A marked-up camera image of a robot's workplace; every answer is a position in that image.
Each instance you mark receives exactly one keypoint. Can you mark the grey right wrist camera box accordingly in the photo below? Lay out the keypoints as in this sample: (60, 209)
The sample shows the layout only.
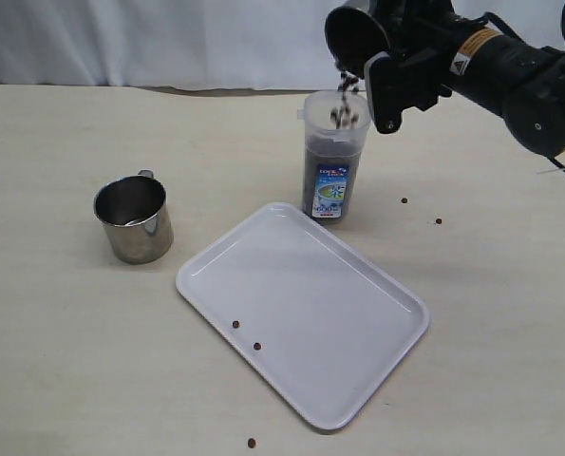
(384, 92)

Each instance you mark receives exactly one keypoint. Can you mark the steel mug with pellets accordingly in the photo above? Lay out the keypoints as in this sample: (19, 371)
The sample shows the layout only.
(355, 32)

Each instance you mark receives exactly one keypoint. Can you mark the white curtain backdrop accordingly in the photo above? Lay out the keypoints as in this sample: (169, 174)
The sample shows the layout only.
(191, 45)

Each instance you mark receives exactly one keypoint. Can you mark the white rectangular plastic tray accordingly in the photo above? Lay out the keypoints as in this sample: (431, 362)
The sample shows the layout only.
(331, 324)

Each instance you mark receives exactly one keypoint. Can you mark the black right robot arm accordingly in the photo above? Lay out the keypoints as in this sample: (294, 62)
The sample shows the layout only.
(523, 85)

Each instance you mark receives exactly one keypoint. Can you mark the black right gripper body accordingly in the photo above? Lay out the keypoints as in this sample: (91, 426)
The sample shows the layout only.
(419, 35)

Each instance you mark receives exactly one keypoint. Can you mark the clear plastic container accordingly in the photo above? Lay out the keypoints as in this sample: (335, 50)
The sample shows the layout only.
(331, 156)

